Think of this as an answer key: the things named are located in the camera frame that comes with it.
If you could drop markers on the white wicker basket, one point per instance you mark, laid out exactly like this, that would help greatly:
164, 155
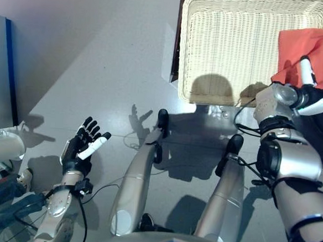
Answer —
224, 48

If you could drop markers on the red cloth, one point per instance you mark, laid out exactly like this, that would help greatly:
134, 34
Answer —
302, 45

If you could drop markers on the left silver robot leg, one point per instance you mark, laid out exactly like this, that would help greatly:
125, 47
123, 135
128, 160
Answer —
132, 185

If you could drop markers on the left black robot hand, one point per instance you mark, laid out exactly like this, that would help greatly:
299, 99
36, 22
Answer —
73, 153

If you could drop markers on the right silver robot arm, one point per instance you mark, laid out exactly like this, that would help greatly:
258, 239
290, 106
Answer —
299, 169

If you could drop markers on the silver robot leg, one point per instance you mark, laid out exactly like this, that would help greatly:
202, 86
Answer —
225, 197
132, 185

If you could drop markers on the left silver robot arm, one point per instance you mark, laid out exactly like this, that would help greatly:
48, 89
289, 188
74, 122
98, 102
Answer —
58, 208

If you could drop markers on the right silver robot leg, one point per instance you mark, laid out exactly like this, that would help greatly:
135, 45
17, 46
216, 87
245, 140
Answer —
225, 197

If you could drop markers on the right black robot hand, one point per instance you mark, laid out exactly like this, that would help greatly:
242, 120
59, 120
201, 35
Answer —
315, 95

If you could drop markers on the dark brown wooden stool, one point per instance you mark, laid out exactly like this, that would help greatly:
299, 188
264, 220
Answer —
177, 44

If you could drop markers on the white rounded device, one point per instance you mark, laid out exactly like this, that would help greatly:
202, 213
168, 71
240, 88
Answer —
4, 148

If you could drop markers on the blue jeans leg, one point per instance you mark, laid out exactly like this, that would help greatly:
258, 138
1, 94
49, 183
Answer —
3, 201

